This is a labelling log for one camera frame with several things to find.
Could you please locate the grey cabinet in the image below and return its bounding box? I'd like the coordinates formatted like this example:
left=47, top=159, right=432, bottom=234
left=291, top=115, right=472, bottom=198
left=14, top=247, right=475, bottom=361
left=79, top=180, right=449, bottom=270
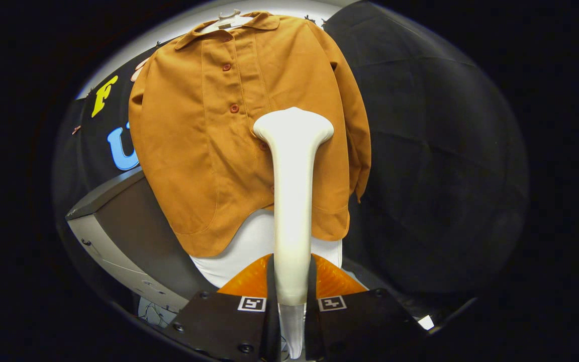
left=66, top=168, right=218, bottom=313

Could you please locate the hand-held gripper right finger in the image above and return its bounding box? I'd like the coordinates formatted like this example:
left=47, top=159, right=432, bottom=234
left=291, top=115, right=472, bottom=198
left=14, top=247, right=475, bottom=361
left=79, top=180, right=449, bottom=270
left=304, top=253, right=428, bottom=362

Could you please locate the orange button-up shirt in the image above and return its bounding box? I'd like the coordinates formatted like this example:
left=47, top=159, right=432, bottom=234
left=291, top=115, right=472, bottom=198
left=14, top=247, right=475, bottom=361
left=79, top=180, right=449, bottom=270
left=129, top=11, right=372, bottom=258

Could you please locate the white garment steamer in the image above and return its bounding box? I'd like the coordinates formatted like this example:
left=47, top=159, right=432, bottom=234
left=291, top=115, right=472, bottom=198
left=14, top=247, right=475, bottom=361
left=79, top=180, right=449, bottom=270
left=253, top=107, right=335, bottom=360

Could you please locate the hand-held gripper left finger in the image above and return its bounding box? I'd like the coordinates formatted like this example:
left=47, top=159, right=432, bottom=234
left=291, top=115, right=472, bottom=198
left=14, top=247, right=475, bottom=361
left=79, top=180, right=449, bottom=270
left=161, top=253, right=281, bottom=362

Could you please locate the white clothes hanger stand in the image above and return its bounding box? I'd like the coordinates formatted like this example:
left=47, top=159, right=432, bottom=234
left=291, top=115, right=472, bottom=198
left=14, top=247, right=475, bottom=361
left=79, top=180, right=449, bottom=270
left=189, top=9, right=370, bottom=292

